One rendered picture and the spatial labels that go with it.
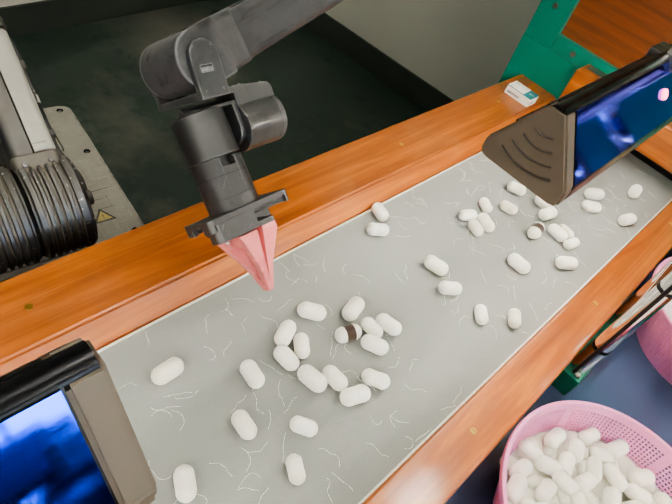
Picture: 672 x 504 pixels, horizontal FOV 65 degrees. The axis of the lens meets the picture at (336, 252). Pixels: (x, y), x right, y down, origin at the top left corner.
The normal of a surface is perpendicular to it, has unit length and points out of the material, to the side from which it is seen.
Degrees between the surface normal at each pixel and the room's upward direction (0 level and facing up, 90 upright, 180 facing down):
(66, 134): 1
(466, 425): 0
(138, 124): 0
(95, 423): 58
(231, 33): 47
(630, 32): 90
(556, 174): 90
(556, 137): 90
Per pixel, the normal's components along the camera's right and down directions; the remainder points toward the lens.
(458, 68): -0.67, 0.44
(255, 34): 0.84, -0.02
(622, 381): 0.23, -0.64
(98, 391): 0.68, 0.21
